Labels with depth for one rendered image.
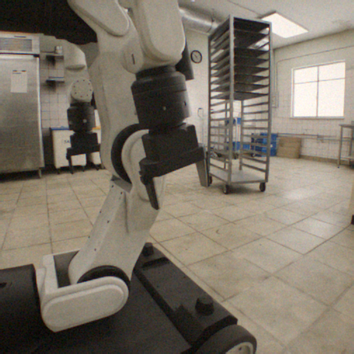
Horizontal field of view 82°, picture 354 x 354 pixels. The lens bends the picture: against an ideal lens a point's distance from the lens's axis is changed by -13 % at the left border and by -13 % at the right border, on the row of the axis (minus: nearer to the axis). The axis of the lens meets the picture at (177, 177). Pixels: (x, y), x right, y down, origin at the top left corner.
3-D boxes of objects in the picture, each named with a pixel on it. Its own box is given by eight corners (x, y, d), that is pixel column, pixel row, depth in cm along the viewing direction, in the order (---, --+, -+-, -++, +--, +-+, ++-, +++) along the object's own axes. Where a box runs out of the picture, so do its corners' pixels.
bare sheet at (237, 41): (267, 36, 215) (267, 34, 215) (232, 29, 207) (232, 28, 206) (240, 52, 273) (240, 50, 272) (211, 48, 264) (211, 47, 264)
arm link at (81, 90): (70, 117, 64) (66, 77, 61) (65, 118, 72) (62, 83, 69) (107, 114, 70) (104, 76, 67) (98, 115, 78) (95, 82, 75)
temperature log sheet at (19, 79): (27, 93, 284) (27, 70, 277) (27, 92, 281) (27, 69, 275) (10, 93, 272) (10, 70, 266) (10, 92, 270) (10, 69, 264)
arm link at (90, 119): (69, 157, 67) (63, 117, 64) (64, 154, 74) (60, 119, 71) (108, 151, 73) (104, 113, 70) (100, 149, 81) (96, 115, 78)
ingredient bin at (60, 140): (55, 175, 342) (51, 126, 327) (51, 170, 394) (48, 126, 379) (88, 172, 371) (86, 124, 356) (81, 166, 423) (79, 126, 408)
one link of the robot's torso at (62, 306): (48, 341, 44) (34, 295, 41) (43, 290, 61) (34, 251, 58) (132, 314, 54) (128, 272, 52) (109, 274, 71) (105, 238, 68)
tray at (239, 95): (267, 95, 227) (267, 93, 227) (233, 92, 218) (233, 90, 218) (241, 100, 284) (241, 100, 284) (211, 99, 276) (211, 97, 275)
